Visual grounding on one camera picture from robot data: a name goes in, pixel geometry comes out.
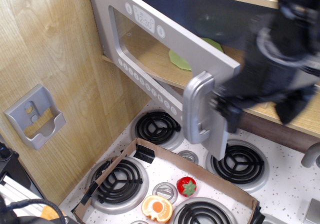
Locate orange toy piece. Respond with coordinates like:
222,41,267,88
40,205,65,220

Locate black burner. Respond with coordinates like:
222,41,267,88
133,111,181,145
174,201,232,224
94,157,148,207
206,140,267,188

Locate back left black burner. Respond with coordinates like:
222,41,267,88
133,111,181,145

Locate black cable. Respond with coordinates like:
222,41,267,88
0,198,66,224

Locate middle silver stove knob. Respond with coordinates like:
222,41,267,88
178,150,199,164

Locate silver toy microwave door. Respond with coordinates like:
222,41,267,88
91,0,240,160

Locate front left black burner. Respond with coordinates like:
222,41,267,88
94,157,148,207

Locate wooden microwave shelf cabinet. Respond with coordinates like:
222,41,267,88
121,0,320,137

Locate front right black burner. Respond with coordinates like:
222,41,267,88
174,201,232,224

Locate red toy strawberry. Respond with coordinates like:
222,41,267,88
176,176,197,197

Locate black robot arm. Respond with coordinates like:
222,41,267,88
215,0,320,133

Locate aluminium rail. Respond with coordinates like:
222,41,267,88
0,175,45,217

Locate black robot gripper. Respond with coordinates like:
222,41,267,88
212,51,318,133

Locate black round base with screw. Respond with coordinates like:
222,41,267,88
0,215,78,224

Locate green plate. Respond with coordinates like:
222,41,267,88
168,37,224,71

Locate black device at left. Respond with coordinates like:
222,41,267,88
0,143,31,189

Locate grey wall phone holder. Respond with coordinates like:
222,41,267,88
4,84,66,150

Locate orange toy fruit half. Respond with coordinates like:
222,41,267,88
141,195,173,223

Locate grey faucet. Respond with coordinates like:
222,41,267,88
301,142,320,168

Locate lower silver stove knob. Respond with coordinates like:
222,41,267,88
152,182,178,204

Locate silver stove knob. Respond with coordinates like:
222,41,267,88
178,150,199,164
152,182,178,204

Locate back right black burner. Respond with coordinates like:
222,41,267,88
206,140,267,188

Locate cardboard barrier strip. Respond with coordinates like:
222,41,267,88
72,138,265,223

